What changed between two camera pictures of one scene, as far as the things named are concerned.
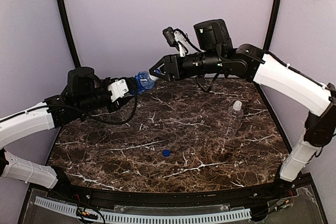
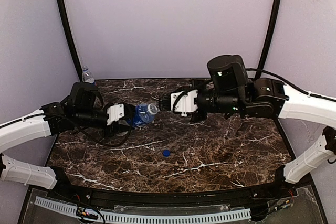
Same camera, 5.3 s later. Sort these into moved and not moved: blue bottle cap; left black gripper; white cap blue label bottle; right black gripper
Moved: left black gripper; right black gripper; white cap blue label bottle
Not moved: blue bottle cap
